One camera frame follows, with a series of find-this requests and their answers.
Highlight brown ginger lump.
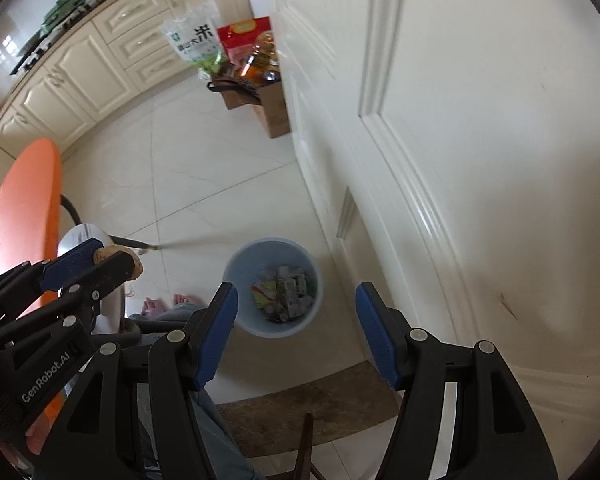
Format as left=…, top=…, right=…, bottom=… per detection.
left=93, top=245, right=144, bottom=281

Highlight blue plastic trash bin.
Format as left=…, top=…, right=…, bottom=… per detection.
left=223, top=238, right=324, bottom=338

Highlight lower kitchen cabinets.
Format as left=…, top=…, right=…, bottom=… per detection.
left=0, top=0, right=252, bottom=185

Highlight white stool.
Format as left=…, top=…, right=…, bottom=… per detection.
left=57, top=222, right=159, bottom=336

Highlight person's jeans legs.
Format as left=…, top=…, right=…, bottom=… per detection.
left=130, top=295, right=263, bottom=479

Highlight gas stove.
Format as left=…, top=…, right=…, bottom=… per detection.
left=9, top=1, right=98, bottom=76

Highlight small cardboard box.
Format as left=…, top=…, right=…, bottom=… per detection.
left=207, top=75, right=261, bottom=110

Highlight green electric pot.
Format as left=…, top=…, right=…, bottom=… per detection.
left=42, top=0, right=86, bottom=29

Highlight white rice bag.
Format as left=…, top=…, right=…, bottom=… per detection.
left=161, top=0, right=227, bottom=78

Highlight cardboard box with bottles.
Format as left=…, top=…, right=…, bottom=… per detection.
left=237, top=30, right=290, bottom=139

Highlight red rice bag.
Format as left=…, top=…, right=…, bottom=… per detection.
left=218, top=16, right=271, bottom=66

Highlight white door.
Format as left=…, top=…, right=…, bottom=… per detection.
left=272, top=0, right=600, bottom=478

